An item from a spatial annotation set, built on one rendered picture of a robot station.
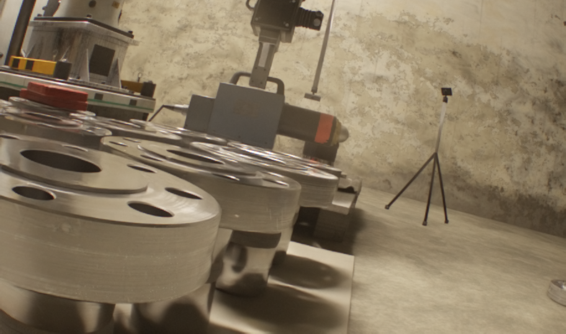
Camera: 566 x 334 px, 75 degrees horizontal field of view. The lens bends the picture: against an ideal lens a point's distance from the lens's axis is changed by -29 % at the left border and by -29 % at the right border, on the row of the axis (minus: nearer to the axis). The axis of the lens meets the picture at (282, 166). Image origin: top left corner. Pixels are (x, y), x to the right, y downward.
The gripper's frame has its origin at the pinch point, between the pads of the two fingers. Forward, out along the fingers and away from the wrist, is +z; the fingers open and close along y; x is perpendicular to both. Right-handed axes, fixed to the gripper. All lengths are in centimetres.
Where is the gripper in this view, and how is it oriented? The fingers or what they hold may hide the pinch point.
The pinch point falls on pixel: (259, 76)
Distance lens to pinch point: 157.5
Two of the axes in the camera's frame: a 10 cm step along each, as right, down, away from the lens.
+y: -0.1, 0.7, -10.0
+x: 9.7, 2.4, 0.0
